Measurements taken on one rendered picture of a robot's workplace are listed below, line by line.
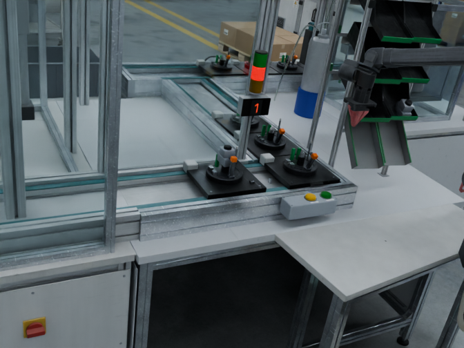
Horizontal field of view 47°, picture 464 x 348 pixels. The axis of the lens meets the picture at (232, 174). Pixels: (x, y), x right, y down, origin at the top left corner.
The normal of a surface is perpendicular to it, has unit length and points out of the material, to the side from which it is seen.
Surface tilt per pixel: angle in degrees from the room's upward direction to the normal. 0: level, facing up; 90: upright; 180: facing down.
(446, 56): 72
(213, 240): 0
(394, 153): 45
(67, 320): 91
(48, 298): 90
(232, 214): 90
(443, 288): 0
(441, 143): 90
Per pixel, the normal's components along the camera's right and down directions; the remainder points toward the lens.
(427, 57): -0.55, -0.01
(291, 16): -0.83, 0.14
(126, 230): 0.44, 0.46
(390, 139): 0.29, -0.29
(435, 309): 0.13, -0.89
